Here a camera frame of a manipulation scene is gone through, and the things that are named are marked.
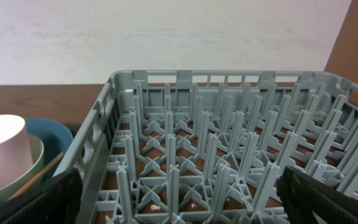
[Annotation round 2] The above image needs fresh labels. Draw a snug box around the wooden chopstick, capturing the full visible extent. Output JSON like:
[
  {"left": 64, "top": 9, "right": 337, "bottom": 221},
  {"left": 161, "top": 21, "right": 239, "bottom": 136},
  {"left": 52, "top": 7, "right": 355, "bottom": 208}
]
[{"left": 7, "top": 152, "right": 64, "bottom": 201}]

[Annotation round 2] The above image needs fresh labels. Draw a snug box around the pink cup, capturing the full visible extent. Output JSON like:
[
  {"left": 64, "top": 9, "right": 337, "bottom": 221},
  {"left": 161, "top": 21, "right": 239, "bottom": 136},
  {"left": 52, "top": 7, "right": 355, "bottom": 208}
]
[{"left": 0, "top": 114, "right": 33, "bottom": 189}]

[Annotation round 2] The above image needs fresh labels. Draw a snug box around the dark blue plate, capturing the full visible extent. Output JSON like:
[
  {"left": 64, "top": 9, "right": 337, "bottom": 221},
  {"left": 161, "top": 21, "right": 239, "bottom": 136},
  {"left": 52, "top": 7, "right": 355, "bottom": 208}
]
[{"left": 25, "top": 118, "right": 73, "bottom": 165}]

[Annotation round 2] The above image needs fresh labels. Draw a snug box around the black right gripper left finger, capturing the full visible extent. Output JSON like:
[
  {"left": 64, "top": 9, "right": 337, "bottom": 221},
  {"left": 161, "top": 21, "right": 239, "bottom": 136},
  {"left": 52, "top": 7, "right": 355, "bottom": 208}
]
[{"left": 0, "top": 168, "right": 83, "bottom": 224}]

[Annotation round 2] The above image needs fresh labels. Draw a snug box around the grey dishwasher rack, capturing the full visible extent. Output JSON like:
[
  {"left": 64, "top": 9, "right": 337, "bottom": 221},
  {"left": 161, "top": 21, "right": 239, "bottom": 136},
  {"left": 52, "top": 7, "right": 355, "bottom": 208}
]
[{"left": 57, "top": 70, "right": 358, "bottom": 223}]

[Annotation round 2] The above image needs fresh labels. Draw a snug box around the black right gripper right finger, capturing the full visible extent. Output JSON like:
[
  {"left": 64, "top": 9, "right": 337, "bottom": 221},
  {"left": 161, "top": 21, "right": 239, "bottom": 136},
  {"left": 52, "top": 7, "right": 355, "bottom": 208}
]
[{"left": 277, "top": 166, "right": 358, "bottom": 224}]

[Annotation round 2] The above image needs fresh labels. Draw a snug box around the light green bowl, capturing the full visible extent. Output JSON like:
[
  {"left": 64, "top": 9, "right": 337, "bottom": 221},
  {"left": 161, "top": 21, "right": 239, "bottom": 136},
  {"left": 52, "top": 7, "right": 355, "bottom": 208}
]
[{"left": 0, "top": 134, "right": 44, "bottom": 206}]

